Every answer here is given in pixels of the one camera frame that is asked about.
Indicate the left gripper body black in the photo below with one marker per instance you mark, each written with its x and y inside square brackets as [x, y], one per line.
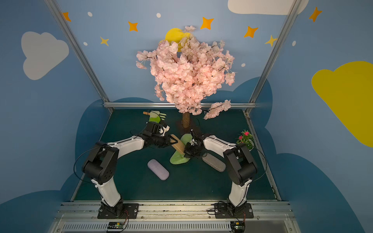
[162, 141]

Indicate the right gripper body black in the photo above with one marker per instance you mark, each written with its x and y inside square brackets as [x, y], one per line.
[191, 149]

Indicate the tan eyeglass case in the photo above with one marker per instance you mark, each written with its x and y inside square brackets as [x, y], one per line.
[180, 146]

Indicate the green grey microfiber cloth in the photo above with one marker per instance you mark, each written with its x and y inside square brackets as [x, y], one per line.
[177, 158]

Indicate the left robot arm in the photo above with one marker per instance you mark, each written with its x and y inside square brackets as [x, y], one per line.
[101, 163]

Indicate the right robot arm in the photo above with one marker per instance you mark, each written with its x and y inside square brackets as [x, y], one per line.
[239, 162]

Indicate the grey eyeglass case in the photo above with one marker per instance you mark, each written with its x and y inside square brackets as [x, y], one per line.
[214, 162]

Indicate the purple eyeglass case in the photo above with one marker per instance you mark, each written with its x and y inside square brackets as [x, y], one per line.
[158, 169]

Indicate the green black work glove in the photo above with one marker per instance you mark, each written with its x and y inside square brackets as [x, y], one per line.
[157, 120]

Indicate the small pink flower pot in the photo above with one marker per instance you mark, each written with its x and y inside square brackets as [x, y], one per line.
[246, 138]

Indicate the pink cherry blossom tree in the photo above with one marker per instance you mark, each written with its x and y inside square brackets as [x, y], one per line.
[187, 71]

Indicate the right controller board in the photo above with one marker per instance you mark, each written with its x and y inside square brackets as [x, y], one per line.
[237, 227]

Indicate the controller board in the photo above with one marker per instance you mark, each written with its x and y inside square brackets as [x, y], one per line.
[115, 226]
[237, 227]

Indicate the left controller board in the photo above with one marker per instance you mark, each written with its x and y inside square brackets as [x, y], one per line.
[115, 226]

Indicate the brown tree base plate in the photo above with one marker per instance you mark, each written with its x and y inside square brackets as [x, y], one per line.
[192, 127]

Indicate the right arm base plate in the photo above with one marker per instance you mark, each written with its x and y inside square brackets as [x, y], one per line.
[227, 210]

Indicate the right aluminium frame post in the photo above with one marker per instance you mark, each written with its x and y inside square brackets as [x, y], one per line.
[286, 27]

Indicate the aluminium frame post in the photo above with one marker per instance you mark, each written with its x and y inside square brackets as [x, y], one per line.
[67, 31]
[286, 27]

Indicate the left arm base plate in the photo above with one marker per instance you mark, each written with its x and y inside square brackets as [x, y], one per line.
[119, 211]

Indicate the left aluminium frame post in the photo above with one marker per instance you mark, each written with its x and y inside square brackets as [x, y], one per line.
[67, 31]

